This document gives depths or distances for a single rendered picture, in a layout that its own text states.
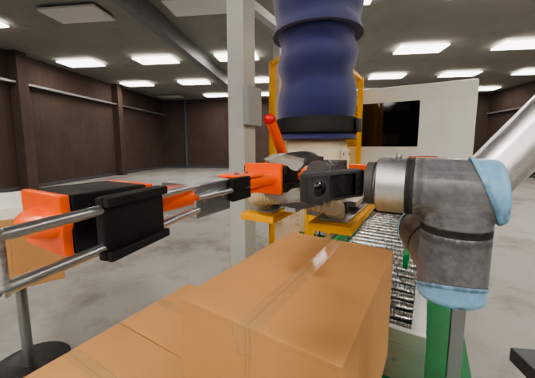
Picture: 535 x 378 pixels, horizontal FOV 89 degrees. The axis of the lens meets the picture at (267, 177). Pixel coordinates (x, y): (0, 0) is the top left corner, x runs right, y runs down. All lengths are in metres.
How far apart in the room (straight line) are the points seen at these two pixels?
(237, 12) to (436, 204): 2.16
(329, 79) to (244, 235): 1.77
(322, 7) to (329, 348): 0.71
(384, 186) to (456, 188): 0.09
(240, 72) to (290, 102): 1.57
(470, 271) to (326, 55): 0.51
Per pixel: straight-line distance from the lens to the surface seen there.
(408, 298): 1.67
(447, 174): 0.45
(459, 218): 0.45
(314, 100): 0.69
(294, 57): 0.73
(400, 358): 1.36
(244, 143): 2.17
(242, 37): 2.32
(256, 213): 0.71
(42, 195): 0.29
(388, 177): 0.45
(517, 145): 0.62
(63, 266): 0.23
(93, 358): 1.34
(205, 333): 0.73
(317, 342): 0.60
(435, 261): 0.48
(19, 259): 1.81
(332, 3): 0.76
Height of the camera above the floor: 1.31
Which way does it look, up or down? 7 degrees down
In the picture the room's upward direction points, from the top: straight up
